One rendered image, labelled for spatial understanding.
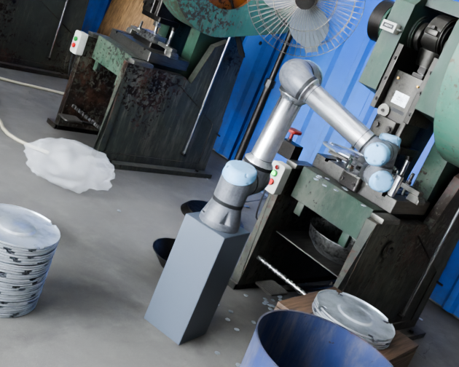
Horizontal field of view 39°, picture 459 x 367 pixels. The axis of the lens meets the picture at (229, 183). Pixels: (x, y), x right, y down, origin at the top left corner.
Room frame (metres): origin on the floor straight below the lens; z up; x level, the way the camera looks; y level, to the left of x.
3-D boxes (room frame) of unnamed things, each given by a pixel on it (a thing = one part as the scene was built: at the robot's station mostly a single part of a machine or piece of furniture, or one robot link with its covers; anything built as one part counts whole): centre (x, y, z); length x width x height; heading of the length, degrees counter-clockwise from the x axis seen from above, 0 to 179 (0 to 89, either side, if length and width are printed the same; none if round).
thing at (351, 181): (2.71, -0.46, 0.72); 0.25 x 0.14 x 0.14; 140
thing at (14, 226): (1.97, 0.59, 0.26); 0.29 x 0.29 x 0.01
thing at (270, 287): (2.74, -0.48, 0.14); 0.59 x 0.10 x 0.05; 140
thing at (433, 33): (2.85, -0.57, 1.27); 0.21 x 0.12 x 0.34; 140
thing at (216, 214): (2.24, -0.02, 0.50); 0.15 x 0.15 x 0.10
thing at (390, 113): (2.81, -0.55, 1.04); 0.17 x 0.15 x 0.30; 140
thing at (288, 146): (2.87, -0.19, 0.62); 0.10 x 0.06 x 0.20; 50
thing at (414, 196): (2.74, -0.70, 0.76); 0.17 x 0.06 x 0.10; 50
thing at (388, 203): (2.85, -0.57, 0.68); 0.45 x 0.30 x 0.06; 50
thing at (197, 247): (2.24, -0.02, 0.23); 0.18 x 0.18 x 0.45; 63
